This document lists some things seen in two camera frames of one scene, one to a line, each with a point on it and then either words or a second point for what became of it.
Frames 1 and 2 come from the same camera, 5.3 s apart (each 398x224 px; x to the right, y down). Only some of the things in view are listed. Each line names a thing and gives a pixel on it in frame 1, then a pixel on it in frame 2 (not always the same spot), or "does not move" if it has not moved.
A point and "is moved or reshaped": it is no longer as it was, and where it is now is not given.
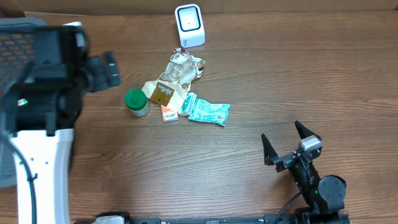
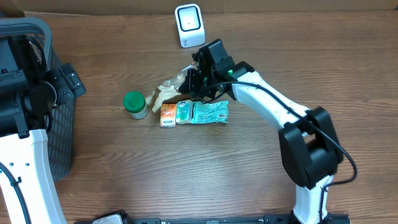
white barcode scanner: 189,24 does not move
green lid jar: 136,101 does not move
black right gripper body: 285,162 → 198,83
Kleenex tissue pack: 188,105 is moved or reshaped
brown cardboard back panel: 101,8 does not move
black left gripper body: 97,78 → 65,91
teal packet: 203,110 does not move
